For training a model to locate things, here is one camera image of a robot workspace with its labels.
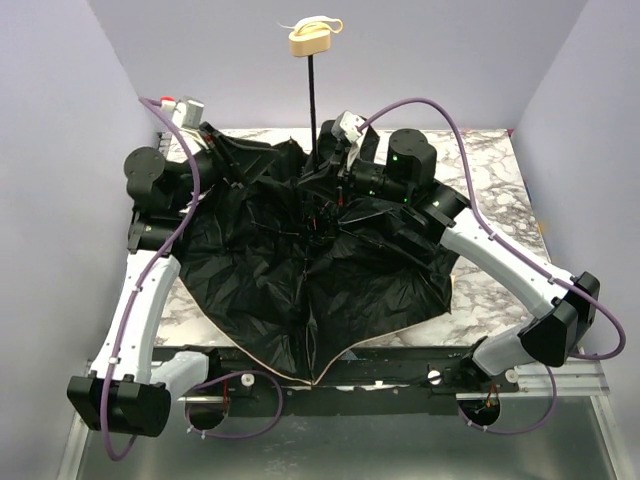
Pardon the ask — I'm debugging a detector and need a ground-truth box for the beige umbrella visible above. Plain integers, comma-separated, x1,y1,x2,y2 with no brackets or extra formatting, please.
177,15,461,386

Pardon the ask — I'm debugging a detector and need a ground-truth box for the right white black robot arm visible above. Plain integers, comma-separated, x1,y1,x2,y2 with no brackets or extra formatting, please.
301,111,600,381

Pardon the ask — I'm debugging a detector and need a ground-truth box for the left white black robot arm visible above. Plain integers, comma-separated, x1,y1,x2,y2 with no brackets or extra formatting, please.
67,142,249,438

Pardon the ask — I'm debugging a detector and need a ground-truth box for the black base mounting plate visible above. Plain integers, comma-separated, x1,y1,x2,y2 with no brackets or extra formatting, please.
152,345,519,418

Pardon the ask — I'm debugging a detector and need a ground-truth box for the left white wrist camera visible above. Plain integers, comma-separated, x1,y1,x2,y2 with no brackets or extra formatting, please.
172,96,204,130

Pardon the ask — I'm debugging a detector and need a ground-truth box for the aluminium frame rail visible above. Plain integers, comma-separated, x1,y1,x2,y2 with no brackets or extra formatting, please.
164,360,609,401

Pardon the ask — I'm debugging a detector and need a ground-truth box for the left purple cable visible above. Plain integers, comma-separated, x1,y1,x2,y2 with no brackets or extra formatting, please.
99,95,285,462

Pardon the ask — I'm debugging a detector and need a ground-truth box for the purple cable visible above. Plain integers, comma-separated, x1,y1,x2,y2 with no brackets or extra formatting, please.
357,97,627,436
99,95,285,462

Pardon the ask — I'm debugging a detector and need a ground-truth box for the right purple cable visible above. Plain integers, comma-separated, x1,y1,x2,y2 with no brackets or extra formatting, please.
357,97,627,436

